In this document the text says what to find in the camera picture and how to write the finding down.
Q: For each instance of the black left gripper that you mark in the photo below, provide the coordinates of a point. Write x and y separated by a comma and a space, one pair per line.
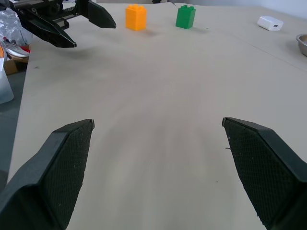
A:
51, 10

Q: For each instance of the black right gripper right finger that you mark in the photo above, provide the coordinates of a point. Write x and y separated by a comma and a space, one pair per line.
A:
266, 167

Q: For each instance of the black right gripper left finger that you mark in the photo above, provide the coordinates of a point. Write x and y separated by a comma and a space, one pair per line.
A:
48, 172

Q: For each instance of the orange toy brick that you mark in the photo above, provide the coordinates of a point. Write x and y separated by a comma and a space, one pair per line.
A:
135, 18

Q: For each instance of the grey and white sneaker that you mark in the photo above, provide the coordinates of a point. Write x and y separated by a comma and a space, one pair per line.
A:
16, 49

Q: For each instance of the clear plastic bag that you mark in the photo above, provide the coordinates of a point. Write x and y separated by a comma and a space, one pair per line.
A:
12, 25

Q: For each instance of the brown cardboard box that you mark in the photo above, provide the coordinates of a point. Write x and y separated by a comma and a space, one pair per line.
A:
12, 65

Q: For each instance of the translucent white plastic container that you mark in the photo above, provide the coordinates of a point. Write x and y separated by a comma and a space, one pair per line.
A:
4, 87

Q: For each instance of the green toy brick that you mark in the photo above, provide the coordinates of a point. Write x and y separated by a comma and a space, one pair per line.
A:
185, 18

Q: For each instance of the metal bowl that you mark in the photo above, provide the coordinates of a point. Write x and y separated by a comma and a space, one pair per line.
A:
302, 44

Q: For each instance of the white power adapter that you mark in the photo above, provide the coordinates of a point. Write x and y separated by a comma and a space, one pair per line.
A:
269, 22

